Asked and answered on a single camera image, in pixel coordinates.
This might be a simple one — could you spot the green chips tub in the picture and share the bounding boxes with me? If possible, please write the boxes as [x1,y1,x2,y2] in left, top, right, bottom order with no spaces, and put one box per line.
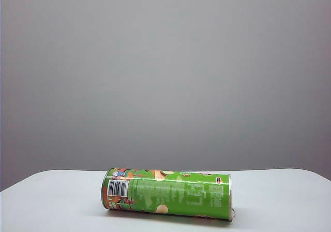
[101,167,233,214]

